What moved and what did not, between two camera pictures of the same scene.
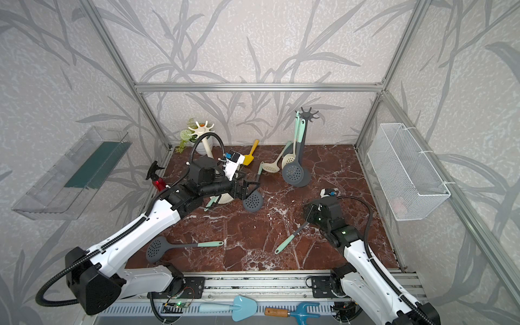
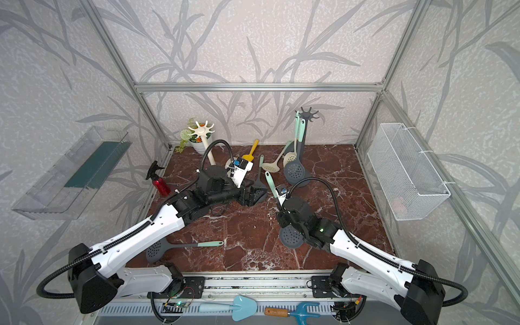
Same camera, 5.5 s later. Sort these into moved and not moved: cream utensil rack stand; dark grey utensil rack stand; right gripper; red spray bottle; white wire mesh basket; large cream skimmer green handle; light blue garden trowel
Moved: right gripper
Not moved: dark grey utensil rack stand; white wire mesh basket; cream utensil rack stand; light blue garden trowel; red spray bottle; large cream skimmer green handle
